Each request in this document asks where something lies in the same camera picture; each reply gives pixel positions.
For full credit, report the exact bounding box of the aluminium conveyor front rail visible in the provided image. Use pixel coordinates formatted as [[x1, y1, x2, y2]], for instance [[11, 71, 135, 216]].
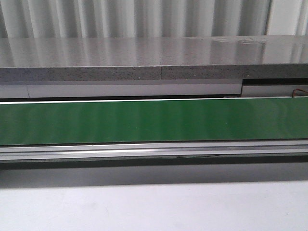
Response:
[[0, 140, 308, 161]]

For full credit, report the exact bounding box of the red wire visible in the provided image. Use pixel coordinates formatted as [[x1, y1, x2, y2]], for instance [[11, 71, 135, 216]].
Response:
[[292, 89, 308, 98]]

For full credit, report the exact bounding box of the green conveyor belt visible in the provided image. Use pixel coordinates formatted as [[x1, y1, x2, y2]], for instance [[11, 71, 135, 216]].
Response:
[[0, 97, 308, 146]]

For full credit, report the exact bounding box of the white pleated curtain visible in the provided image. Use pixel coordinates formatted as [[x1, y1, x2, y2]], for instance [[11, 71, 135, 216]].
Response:
[[0, 0, 308, 38]]

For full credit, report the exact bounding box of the grey speckled stone slab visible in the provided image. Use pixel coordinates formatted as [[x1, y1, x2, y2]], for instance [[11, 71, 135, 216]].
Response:
[[0, 36, 308, 82]]

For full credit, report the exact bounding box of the grey conveyor back rail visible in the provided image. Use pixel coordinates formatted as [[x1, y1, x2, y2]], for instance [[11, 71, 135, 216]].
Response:
[[0, 78, 308, 99]]

